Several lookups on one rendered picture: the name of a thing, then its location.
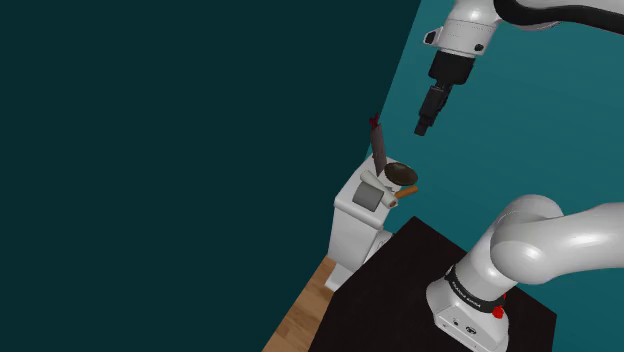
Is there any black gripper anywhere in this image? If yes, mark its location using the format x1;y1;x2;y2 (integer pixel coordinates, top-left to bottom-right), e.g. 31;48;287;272
413;50;477;138

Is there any black robot stand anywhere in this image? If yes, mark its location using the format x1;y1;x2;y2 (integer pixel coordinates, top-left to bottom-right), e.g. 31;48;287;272
307;215;558;352

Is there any long white paper roll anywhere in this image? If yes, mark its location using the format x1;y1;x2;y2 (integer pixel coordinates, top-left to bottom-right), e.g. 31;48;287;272
360;169;399;210

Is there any dark brown bowl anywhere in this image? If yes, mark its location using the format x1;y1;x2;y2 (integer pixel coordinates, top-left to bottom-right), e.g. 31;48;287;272
383;162;419;187

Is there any grey cylinder roll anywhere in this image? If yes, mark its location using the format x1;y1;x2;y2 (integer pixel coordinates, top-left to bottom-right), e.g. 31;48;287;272
352;180;385;213

